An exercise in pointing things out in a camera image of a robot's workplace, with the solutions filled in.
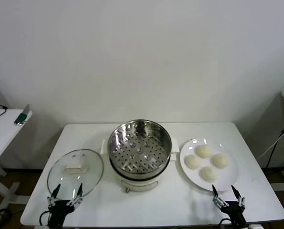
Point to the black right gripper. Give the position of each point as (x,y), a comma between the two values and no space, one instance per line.
(234,211)

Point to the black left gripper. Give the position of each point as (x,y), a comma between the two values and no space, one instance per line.
(60,211)

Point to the white steamed baozi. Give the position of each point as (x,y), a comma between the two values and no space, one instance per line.
(220,160)
(208,173)
(193,161)
(203,151)

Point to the stainless steel steamer basket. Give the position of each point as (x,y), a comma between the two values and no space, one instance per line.
(160,133)

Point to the white round plate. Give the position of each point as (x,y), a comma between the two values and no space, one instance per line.
(230,174)

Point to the white electric cooker pot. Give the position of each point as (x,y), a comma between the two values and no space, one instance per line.
(139,184)

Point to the white side table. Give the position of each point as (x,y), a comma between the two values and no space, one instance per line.
(5,133)

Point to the green circuit board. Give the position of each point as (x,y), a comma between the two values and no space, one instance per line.
(21,118)

